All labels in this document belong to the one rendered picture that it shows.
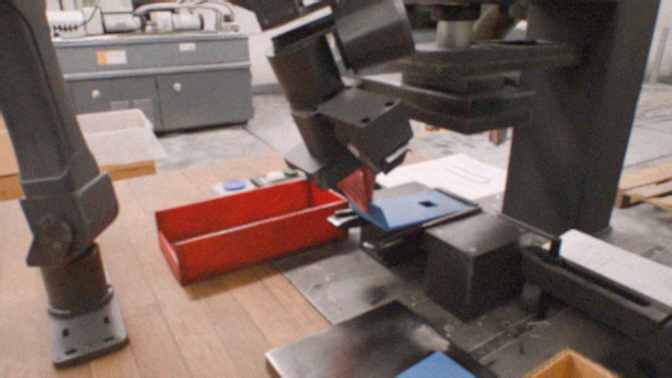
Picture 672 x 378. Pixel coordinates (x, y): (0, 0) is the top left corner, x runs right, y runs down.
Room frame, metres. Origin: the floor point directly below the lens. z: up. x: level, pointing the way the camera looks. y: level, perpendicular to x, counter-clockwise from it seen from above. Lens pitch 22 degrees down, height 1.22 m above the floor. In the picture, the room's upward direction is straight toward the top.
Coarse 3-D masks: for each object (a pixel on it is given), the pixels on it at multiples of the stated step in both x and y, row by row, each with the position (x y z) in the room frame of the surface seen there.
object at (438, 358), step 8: (440, 352) 0.33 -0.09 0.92; (424, 360) 0.32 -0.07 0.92; (432, 360) 0.32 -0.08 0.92; (440, 360) 0.32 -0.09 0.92; (448, 360) 0.32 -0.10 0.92; (416, 368) 0.31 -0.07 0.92; (424, 368) 0.31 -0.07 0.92; (432, 368) 0.31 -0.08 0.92; (440, 368) 0.31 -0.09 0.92; (448, 368) 0.31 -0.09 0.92; (456, 368) 0.31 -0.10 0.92; (400, 376) 0.30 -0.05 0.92; (408, 376) 0.30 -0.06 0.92; (416, 376) 0.30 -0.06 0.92; (424, 376) 0.30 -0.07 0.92; (432, 376) 0.30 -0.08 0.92; (440, 376) 0.30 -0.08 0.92; (448, 376) 0.30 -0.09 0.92; (456, 376) 0.30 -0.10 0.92; (464, 376) 0.30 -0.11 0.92; (472, 376) 0.30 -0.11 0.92
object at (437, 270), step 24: (360, 240) 0.57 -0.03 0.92; (384, 264) 0.52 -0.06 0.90; (432, 264) 0.45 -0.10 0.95; (456, 264) 0.42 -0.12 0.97; (480, 264) 0.41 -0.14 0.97; (504, 264) 0.43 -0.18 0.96; (432, 288) 0.45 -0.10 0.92; (456, 288) 0.42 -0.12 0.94; (480, 288) 0.41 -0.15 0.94; (504, 288) 0.44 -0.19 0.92; (456, 312) 0.41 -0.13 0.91; (480, 312) 0.42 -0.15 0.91
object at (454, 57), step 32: (448, 32) 0.50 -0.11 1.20; (416, 64) 0.47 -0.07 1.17; (448, 64) 0.46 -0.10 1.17; (480, 64) 0.48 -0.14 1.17; (512, 64) 0.51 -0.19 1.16; (544, 64) 0.54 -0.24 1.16; (576, 64) 0.58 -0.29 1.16; (416, 96) 0.49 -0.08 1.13; (448, 96) 0.45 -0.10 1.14; (480, 96) 0.44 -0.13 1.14; (512, 96) 0.46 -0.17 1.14; (448, 128) 0.45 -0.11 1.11; (480, 128) 0.43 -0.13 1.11
